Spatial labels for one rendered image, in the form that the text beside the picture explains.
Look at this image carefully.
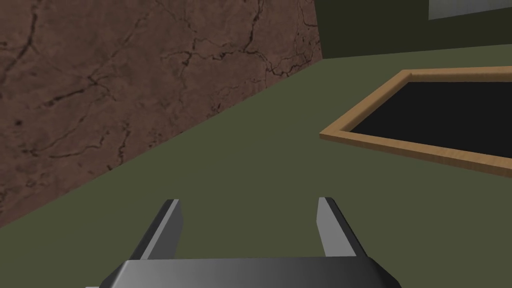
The wood-framed black picture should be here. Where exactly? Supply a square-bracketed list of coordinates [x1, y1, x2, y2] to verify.
[319, 66, 512, 179]

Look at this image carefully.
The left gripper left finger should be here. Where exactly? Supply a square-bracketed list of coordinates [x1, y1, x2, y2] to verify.
[129, 198, 184, 261]

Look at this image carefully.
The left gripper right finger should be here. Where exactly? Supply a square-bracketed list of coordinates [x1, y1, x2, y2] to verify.
[315, 196, 368, 258]

